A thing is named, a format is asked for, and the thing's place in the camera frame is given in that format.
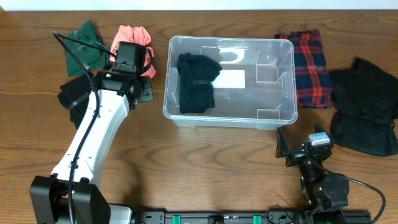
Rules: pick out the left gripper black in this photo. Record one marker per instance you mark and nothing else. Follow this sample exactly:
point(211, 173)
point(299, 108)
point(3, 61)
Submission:
point(147, 94)

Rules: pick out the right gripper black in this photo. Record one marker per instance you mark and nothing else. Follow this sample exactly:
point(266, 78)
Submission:
point(283, 150)

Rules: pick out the pink t-shirt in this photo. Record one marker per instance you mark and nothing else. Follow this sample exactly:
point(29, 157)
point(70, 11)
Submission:
point(138, 35)

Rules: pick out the dark navy cloth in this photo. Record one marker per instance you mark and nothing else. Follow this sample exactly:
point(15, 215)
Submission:
point(197, 73)

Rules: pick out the black cloth bundle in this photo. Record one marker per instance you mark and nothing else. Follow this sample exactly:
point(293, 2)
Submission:
point(74, 96)

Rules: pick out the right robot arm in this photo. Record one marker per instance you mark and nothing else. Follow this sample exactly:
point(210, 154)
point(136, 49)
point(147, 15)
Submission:
point(325, 193)

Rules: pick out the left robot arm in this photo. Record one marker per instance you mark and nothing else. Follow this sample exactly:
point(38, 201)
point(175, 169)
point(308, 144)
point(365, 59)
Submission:
point(71, 193)

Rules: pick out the clear plastic storage container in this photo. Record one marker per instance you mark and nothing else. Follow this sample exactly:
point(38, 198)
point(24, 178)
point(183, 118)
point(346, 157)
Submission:
point(269, 99)

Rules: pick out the white label in container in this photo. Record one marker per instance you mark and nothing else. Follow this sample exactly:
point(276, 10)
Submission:
point(230, 79)

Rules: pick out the red plaid folded cloth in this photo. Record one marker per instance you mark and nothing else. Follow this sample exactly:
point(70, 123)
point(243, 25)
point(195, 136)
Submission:
point(313, 84)

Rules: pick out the green folded cloth bundle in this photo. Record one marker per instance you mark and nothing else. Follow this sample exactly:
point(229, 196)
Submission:
point(91, 58)

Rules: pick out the large black cloth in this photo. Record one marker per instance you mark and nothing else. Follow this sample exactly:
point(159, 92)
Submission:
point(365, 97)

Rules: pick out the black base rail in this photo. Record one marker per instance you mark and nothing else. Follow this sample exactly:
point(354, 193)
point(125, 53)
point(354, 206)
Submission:
point(274, 215)

